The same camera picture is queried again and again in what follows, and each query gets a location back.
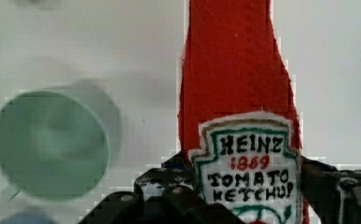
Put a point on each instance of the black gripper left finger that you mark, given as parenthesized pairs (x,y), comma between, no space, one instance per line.
(163,195)

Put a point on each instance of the red plush ketchup bottle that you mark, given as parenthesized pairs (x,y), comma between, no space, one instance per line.
(238,124)

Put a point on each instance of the green metal mug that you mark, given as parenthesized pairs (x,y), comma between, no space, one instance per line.
(57,143)

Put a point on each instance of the blue cup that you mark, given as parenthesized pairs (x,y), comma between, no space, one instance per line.
(28,217)

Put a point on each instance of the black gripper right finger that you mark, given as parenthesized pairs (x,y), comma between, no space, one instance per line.
(333,194)

